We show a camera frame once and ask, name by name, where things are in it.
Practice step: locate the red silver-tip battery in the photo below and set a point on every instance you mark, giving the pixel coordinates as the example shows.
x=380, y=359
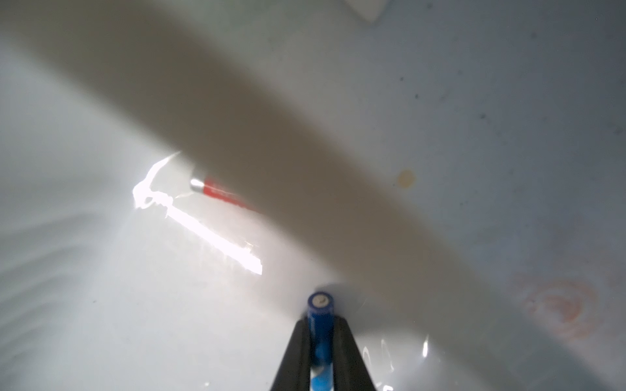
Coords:
x=208, y=187

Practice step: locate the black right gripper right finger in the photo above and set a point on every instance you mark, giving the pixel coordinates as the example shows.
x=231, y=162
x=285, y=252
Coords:
x=350, y=371

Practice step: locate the blue Huatai battery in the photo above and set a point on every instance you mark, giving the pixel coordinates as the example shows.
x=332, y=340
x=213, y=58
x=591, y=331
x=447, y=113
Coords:
x=320, y=316

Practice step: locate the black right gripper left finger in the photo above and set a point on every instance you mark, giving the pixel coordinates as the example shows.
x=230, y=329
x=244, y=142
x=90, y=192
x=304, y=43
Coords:
x=294, y=372

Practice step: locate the white plastic storage tray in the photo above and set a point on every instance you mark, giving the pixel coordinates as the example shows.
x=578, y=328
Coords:
x=116, y=275

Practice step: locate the beige file organizer rack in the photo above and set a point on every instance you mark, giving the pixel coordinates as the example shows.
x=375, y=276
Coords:
x=368, y=10

